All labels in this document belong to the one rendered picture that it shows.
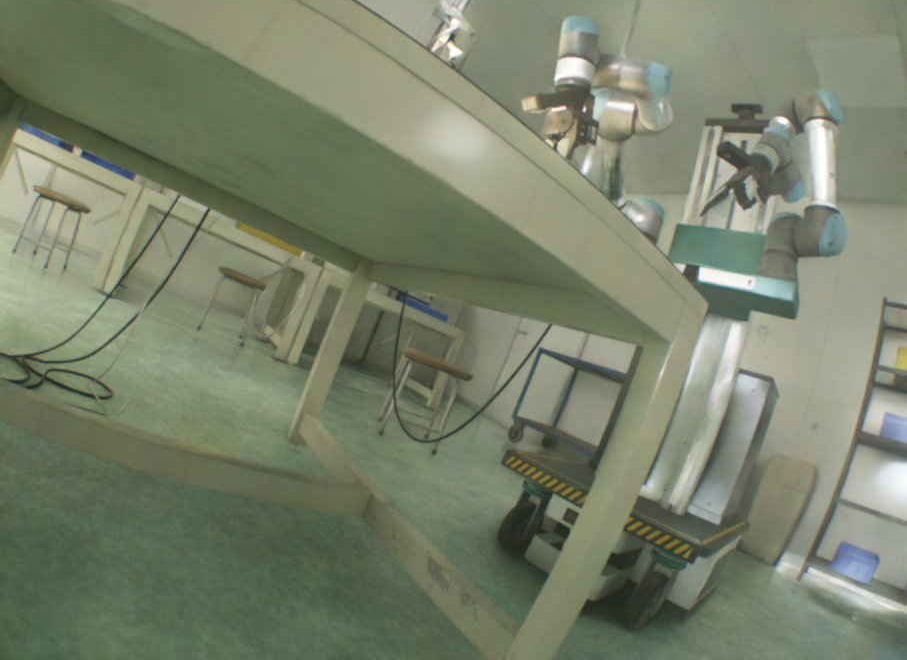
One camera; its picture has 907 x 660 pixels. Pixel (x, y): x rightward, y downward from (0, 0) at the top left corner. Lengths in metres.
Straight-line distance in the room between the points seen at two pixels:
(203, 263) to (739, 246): 4.69
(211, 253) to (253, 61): 4.80
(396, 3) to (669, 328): 0.53
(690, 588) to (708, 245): 1.09
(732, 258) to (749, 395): 0.46
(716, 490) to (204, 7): 1.67
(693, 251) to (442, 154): 1.37
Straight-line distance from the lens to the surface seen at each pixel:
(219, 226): 3.26
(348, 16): 0.37
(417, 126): 0.37
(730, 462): 1.65
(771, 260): 1.44
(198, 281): 5.12
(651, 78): 1.01
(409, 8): 0.58
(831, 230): 1.40
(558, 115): 0.89
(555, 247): 0.45
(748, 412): 1.66
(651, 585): 1.31
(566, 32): 0.97
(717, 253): 1.64
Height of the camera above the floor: 0.54
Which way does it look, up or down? 4 degrees up
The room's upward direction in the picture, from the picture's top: 22 degrees clockwise
